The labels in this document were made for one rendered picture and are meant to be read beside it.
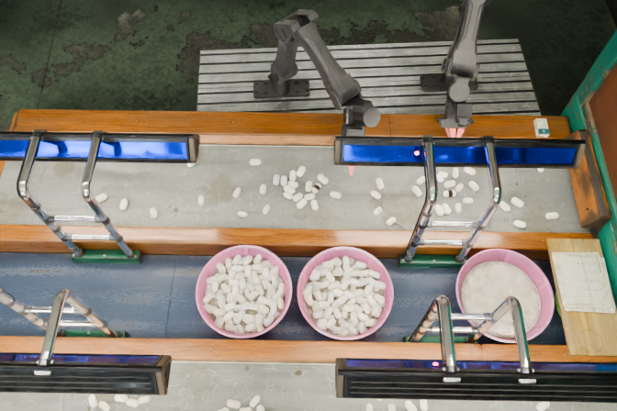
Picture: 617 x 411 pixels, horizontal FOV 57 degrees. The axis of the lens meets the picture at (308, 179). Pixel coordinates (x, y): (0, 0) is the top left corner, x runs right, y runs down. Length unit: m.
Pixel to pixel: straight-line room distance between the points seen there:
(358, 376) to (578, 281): 0.79
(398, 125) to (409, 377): 0.92
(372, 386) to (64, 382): 0.63
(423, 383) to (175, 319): 0.78
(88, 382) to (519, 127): 1.44
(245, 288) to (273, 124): 0.54
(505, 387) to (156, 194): 1.12
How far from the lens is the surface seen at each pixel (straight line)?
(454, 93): 1.70
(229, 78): 2.12
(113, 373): 1.28
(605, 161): 1.87
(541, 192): 1.91
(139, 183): 1.86
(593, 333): 1.74
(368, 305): 1.64
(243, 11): 3.30
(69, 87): 3.17
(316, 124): 1.87
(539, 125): 1.98
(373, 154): 1.45
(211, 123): 1.90
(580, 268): 1.79
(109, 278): 1.82
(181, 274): 1.77
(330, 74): 1.64
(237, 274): 1.67
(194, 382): 1.61
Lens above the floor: 2.30
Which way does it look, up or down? 61 degrees down
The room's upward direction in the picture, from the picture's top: straight up
